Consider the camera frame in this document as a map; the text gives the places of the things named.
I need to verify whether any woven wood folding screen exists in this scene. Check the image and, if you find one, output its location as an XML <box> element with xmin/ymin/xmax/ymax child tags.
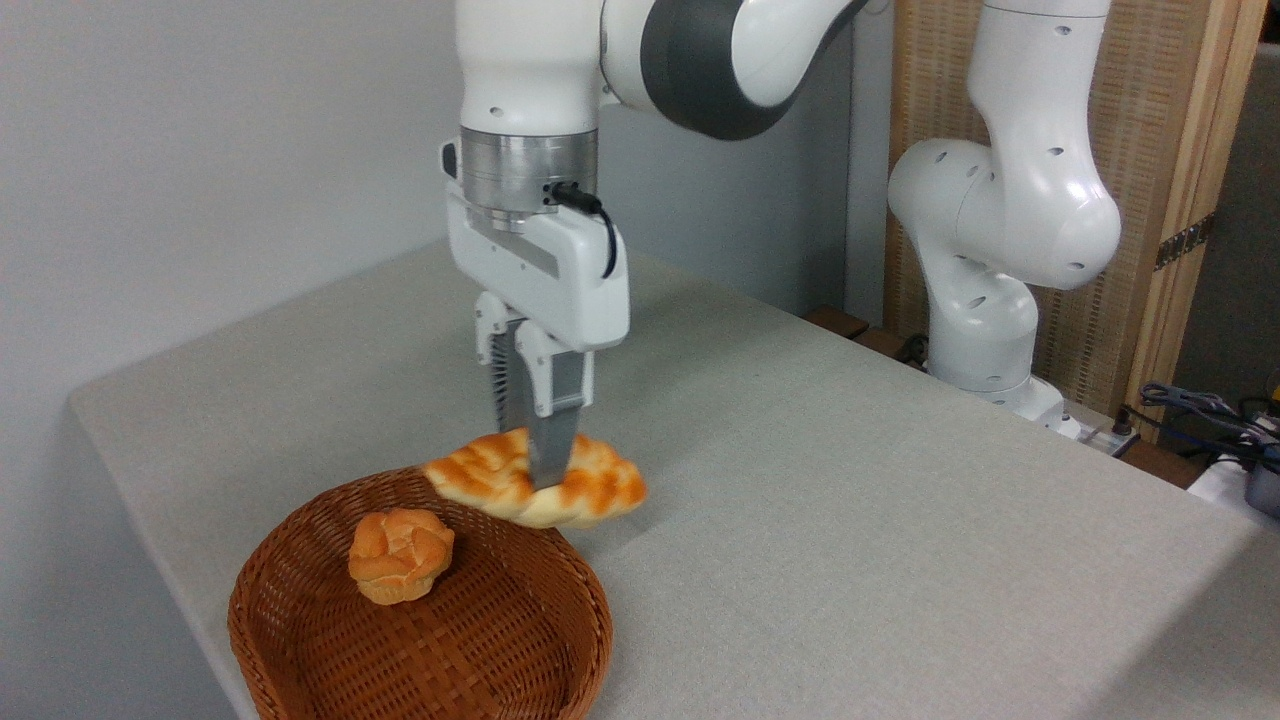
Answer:
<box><xmin>884</xmin><ymin>0</ymin><xmax>1270</xmax><ymax>443</ymax></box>

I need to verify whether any metal screen hinge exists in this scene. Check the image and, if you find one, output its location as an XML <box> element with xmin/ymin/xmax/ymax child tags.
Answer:
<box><xmin>1154</xmin><ymin>211</ymin><xmax>1217</xmax><ymax>272</ymax></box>

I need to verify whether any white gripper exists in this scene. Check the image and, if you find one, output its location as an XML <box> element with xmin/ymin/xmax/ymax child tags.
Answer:
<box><xmin>440</xmin><ymin>139</ymin><xmax>632</xmax><ymax>492</ymax></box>

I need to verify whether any grey tablecloth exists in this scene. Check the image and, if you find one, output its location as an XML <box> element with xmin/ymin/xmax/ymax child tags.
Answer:
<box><xmin>68</xmin><ymin>235</ymin><xmax>1280</xmax><ymax>720</ymax></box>

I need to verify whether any round bread bun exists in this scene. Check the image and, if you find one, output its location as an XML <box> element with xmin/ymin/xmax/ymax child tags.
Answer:
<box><xmin>347</xmin><ymin>506</ymin><xmax>457</xmax><ymax>607</ymax></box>

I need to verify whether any brown wicker basket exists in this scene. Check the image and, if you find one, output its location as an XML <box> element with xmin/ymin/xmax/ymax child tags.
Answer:
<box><xmin>227</xmin><ymin>466</ymin><xmax>614</xmax><ymax>720</ymax></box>

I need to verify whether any long braided bread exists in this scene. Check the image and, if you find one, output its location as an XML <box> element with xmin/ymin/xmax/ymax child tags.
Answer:
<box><xmin>419</xmin><ymin>427</ymin><xmax>650</xmax><ymax>530</ymax></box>

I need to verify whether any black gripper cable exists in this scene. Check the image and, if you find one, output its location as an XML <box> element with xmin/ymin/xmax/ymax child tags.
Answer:
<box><xmin>545</xmin><ymin>181</ymin><xmax>620</xmax><ymax>280</ymax></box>

